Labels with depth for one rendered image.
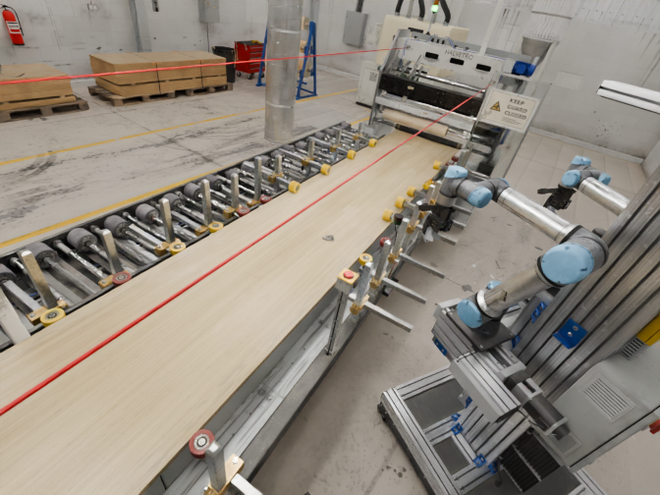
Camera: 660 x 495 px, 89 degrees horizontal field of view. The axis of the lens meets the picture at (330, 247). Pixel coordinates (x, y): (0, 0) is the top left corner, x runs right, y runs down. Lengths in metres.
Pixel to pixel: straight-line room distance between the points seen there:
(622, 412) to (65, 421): 1.86
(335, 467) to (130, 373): 1.29
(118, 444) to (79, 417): 0.18
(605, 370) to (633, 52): 9.26
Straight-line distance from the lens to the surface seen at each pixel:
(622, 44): 10.41
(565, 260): 1.20
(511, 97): 4.06
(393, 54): 4.61
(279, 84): 5.63
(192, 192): 2.67
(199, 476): 1.61
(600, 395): 1.62
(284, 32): 5.52
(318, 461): 2.29
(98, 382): 1.55
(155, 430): 1.40
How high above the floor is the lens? 2.13
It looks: 37 degrees down
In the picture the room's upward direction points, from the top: 10 degrees clockwise
